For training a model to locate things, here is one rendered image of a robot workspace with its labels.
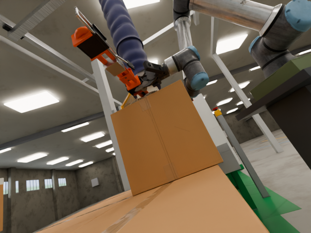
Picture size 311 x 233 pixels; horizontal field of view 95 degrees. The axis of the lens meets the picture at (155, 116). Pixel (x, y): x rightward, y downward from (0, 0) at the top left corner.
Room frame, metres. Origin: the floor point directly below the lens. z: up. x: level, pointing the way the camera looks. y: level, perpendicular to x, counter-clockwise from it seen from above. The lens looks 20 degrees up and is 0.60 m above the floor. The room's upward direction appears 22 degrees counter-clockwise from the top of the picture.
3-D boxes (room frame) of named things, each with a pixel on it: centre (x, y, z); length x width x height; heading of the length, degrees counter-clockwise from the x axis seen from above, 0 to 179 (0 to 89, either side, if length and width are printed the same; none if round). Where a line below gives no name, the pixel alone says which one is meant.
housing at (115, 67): (0.49, 0.08, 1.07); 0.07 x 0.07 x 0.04; 78
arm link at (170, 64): (0.65, -0.18, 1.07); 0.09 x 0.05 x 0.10; 167
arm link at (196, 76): (0.64, -0.26, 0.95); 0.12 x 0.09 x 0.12; 1
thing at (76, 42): (0.36, 0.12, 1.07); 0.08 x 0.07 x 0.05; 168
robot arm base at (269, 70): (0.81, -0.81, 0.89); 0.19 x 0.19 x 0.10
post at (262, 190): (1.74, -0.73, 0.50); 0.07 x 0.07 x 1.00; 77
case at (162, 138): (0.92, -0.03, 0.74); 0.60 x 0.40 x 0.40; 170
